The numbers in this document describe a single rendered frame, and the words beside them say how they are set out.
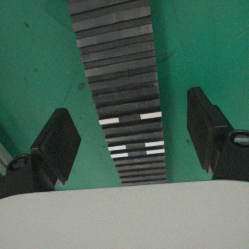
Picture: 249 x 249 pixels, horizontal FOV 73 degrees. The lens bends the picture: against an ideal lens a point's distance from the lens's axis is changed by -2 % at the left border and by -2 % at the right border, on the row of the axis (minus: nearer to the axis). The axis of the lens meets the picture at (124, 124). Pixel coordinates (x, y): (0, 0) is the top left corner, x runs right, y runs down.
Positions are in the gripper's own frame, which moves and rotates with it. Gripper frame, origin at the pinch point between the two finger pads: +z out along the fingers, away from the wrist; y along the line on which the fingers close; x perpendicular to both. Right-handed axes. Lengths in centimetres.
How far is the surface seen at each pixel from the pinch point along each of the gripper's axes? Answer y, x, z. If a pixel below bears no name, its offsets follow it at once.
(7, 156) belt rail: -17.3, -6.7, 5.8
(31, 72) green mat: -8.6, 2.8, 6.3
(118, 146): -1.7, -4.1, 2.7
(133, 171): -1.0, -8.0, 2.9
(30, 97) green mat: -10.0, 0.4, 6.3
